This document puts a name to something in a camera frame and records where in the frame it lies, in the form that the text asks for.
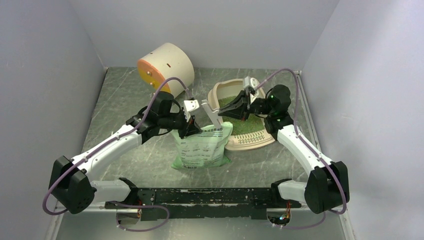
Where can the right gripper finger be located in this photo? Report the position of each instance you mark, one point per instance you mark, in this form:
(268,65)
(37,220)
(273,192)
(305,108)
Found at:
(241,101)
(237,112)

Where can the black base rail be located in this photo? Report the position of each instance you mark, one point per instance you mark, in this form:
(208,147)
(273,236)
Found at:
(198,203)

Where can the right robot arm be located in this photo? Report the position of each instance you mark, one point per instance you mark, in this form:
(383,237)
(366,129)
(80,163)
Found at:
(327,186)

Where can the round beige drawer cabinet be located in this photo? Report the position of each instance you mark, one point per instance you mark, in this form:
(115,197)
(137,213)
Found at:
(165,62)

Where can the beige litter box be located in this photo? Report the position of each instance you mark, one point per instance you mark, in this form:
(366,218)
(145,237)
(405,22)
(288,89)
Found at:
(220,95)

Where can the green cat litter bag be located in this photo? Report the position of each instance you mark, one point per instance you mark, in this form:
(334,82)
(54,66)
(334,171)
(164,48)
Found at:
(203,150)

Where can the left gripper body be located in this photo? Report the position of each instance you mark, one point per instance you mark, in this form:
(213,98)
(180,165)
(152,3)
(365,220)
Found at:
(182,125)

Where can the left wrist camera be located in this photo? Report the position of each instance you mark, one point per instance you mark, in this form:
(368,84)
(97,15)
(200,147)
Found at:
(190,107)

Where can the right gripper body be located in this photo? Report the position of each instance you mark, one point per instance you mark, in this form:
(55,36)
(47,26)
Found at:
(259,106)

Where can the green litter pellets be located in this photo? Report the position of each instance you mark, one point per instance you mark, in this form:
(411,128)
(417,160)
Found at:
(251,125)

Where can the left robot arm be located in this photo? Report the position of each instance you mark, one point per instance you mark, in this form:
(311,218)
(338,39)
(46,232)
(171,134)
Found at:
(74,182)

